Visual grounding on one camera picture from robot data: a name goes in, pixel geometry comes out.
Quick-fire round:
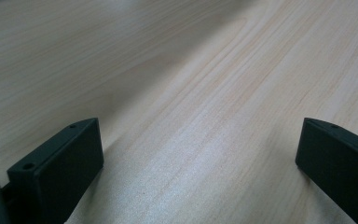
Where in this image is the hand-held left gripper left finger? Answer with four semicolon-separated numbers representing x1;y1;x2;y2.
1;117;104;224

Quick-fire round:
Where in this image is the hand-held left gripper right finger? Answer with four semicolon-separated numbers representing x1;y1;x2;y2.
295;117;358;224

